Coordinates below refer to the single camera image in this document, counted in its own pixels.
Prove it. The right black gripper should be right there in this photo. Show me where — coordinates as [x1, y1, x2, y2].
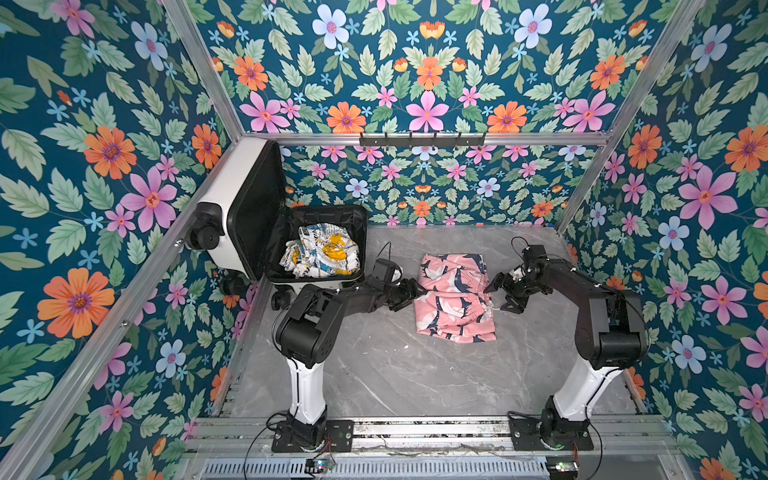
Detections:
[484, 271, 543, 311]

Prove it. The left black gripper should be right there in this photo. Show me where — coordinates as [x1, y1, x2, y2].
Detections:
[380, 275, 427, 311]

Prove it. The pink navy patterned garment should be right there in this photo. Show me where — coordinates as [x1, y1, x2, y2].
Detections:
[414, 253, 496, 344]

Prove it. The white yellow blue printed garment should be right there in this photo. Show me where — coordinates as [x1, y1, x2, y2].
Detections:
[279, 223, 361, 278]

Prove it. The white hard-shell suitcase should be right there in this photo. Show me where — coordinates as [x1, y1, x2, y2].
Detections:
[185, 138, 368, 310]

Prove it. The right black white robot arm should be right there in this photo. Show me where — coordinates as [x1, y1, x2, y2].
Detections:
[485, 245, 648, 450]

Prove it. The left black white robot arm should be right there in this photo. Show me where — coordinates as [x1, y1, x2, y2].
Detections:
[274, 277, 427, 435]

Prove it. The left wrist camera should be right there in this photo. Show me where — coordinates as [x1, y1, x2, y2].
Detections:
[371, 258, 402, 285]

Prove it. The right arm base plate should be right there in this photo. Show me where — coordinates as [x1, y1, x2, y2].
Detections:
[508, 416, 595, 451]

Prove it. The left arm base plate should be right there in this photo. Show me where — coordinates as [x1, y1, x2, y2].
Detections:
[271, 419, 355, 453]

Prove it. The black hook rail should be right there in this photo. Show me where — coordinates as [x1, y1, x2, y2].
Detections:
[358, 132, 486, 148]

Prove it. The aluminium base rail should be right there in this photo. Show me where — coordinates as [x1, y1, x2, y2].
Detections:
[182, 414, 680, 459]

